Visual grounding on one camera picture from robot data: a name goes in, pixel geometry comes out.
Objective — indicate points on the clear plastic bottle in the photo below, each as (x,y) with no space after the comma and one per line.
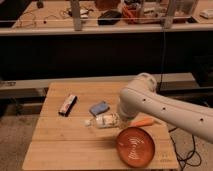
(103,121)

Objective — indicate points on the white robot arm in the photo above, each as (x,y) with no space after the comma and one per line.
(140,95)

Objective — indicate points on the orange ceramic bowl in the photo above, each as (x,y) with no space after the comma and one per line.
(135,147)

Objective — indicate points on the blue sponge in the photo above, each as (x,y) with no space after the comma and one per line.
(99,108)

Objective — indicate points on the orange carrot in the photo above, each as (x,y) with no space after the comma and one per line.
(144,122)

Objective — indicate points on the black object on bench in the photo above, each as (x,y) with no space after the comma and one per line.
(109,17)

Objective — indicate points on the orange tool on bench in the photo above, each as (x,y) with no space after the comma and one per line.
(130,13)

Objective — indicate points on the grey metal post left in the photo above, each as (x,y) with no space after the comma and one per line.
(75,8)

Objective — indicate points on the grey metal post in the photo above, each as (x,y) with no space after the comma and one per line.
(75,8)
(169,16)

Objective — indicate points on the grey metal post right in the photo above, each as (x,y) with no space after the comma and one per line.
(169,16)

